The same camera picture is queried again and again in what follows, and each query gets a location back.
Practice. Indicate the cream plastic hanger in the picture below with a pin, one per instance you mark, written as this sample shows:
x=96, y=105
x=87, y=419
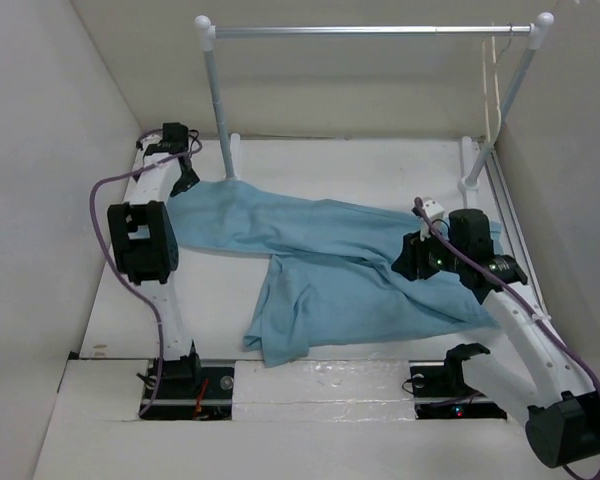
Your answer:
x=491, y=87

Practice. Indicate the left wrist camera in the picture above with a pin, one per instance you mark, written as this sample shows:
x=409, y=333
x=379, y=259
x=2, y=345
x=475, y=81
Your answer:
x=175, y=137

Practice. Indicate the white clothes rack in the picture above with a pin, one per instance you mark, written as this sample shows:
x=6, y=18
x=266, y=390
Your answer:
x=363, y=82

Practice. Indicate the light blue trousers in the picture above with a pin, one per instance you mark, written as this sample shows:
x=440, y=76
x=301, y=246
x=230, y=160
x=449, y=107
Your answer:
x=329, y=279

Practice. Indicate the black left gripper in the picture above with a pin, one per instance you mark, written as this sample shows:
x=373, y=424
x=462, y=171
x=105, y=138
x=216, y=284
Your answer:
x=190, y=180

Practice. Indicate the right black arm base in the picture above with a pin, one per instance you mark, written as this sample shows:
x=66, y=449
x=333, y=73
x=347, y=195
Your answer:
x=437, y=398

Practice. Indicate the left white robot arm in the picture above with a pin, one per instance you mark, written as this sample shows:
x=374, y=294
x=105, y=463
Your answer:
x=145, y=255

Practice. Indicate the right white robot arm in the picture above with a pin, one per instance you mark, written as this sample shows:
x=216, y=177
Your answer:
x=559, y=406

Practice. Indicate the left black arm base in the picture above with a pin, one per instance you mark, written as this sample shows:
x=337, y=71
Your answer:
x=180, y=397

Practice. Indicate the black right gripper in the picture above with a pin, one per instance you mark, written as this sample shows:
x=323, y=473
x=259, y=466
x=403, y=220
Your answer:
x=411, y=262

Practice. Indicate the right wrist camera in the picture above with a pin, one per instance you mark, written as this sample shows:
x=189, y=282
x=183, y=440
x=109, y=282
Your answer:
x=429, y=211

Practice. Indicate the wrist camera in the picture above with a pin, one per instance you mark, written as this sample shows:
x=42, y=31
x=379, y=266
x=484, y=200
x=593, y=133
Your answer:
x=175, y=137
x=429, y=211

